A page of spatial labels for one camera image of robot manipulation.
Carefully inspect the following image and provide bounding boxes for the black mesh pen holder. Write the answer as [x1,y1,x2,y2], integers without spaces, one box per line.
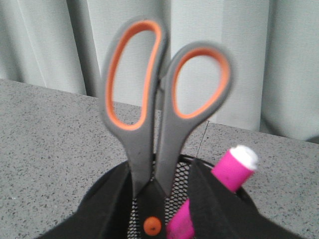
[84,153,260,239]

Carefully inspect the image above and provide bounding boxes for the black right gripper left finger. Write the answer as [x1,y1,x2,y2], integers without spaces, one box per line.
[41,163,132,239]

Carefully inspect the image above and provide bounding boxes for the grey curtain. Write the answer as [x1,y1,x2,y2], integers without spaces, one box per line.
[0,0,319,142]

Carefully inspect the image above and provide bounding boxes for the grey orange scissors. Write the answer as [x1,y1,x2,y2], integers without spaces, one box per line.
[97,17,237,237]

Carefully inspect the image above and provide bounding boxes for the pink marker pen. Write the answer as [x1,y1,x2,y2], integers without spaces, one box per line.
[166,145,259,239]

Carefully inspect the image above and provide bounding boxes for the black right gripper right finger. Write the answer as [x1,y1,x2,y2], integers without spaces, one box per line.
[188,160,299,239]

